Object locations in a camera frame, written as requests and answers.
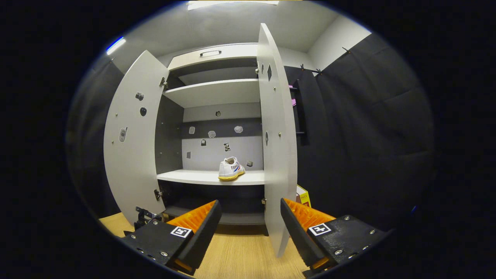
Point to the white shoe cabinet door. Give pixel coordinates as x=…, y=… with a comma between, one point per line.
x=131, y=155
x=277, y=155

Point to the white canvas shoe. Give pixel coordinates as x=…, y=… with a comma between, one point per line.
x=230, y=168

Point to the yellow brown book box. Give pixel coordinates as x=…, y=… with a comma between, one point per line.
x=303, y=197

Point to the ceiling light panel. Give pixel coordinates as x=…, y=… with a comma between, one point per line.
x=115, y=45
x=232, y=4

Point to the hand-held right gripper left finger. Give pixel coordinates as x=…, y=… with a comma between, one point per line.
x=201, y=238

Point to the white cabinet drawer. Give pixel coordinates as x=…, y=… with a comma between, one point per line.
x=232, y=52

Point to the white shoe cabinet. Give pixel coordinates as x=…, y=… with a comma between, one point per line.
x=217, y=93

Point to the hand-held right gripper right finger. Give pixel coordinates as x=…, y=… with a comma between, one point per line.
x=298, y=240

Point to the black backdrop cloth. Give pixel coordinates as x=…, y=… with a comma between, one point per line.
x=368, y=135

